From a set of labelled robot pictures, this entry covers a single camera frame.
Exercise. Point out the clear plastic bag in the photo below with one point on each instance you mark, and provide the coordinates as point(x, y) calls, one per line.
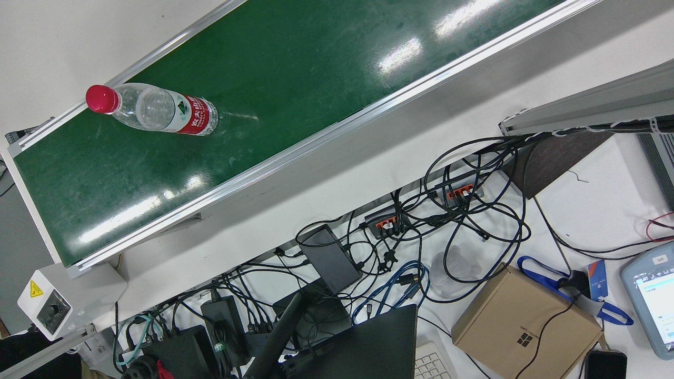
point(455, 268)

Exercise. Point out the black power adapter brick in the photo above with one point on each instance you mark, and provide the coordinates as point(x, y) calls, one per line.
point(224, 321)

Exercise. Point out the black flat box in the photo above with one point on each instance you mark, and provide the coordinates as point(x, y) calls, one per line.
point(326, 316)

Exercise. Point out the grey aluminium profile bar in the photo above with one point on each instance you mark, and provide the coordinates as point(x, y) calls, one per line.
point(605, 105)

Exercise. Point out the black phone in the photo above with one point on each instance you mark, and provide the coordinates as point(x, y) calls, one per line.
point(605, 366)

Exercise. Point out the clear water bottle red cap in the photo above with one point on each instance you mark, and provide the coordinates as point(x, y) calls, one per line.
point(158, 110)

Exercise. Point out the grey ribbed device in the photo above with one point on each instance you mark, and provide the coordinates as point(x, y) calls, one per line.
point(661, 163)

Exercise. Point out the dark brown board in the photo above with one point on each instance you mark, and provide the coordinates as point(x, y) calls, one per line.
point(553, 163)

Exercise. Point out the grey robot teach pendant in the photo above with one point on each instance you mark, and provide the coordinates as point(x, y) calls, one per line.
point(655, 300)

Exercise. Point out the blue orange card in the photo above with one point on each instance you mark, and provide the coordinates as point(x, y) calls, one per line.
point(597, 279)

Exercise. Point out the black laptop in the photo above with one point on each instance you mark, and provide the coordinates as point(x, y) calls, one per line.
point(368, 347)

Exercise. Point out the green belt conveyor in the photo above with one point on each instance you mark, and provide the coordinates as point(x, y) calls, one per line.
point(263, 105)

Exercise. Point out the brown cardboard box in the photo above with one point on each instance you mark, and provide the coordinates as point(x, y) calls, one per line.
point(516, 321)

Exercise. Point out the black angular box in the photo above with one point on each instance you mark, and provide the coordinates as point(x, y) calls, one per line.
point(184, 352)

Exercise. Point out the white conveyor speed control box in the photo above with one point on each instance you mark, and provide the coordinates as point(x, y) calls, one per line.
point(68, 297)

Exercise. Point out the black hub with orange ports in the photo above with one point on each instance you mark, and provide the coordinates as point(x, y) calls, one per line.
point(387, 221)

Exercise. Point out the dark grey docking box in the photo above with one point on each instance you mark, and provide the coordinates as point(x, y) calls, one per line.
point(331, 258)

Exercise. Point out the white keyboard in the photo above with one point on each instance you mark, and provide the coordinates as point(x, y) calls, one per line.
point(432, 366)

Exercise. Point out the black round pole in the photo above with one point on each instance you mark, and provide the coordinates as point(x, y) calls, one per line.
point(279, 337)

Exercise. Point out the grey hub with orange ports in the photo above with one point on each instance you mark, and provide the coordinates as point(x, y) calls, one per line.
point(463, 193)

